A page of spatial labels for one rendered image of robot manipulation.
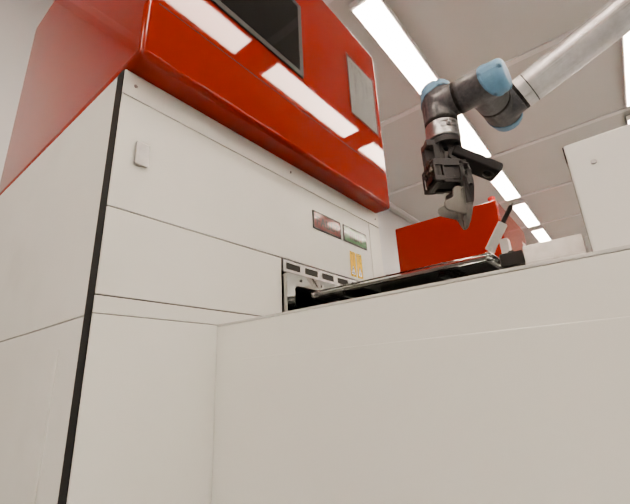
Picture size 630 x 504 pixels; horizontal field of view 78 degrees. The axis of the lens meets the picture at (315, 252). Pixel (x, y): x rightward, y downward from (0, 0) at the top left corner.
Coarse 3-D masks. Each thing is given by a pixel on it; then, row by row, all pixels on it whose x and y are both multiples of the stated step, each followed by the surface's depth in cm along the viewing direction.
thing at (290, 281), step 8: (288, 272) 82; (288, 280) 81; (296, 280) 83; (304, 280) 86; (312, 280) 88; (288, 288) 81; (304, 288) 86; (312, 288) 87; (320, 288) 90; (288, 296) 80; (288, 304) 80
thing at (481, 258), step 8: (472, 256) 63; (480, 256) 62; (488, 256) 61; (440, 264) 66; (448, 264) 65; (456, 264) 64; (464, 264) 64; (472, 264) 63; (400, 272) 71; (408, 272) 69; (416, 272) 68; (424, 272) 68; (432, 272) 67; (368, 280) 74; (376, 280) 73; (384, 280) 72; (392, 280) 71; (328, 288) 80; (336, 288) 78; (344, 288) 77; (352, 288) 76; (312, 296) 82; (320, 296) 81
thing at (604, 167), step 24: (576, 144) 43; (600, 144) 42; (624, 144) 40; (576, 168) 43; (600, 168) 41; (624, 168) 40; (576, 192) 42; (600, 192) 41; (624, 192) 40; (600, 216) 40; (624, 216) 39; (600, 240) 40; (624, 240) 39
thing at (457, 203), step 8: (456, 192) 83; (464, 192) 83; (448, 200) 83; (456, 200) 83; (464, 200) 83; (448, 208) 82; (456, 208) 82; (464, 208) 82; (472, 208) 82; (464, 216) 83; (464, 224) 83
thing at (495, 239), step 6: (498, 222) 102; (498, 228) 102; (504, 228) 102; (492, 234) 102; (498, 234) 102; (492, 240) 102; (498, 240) 102; (504, 240) 100; (486, 246) 103; (492, 246) 102; (504, 246) 100; (510, 246) 101; (492, 252) 103; (504, 252) 100
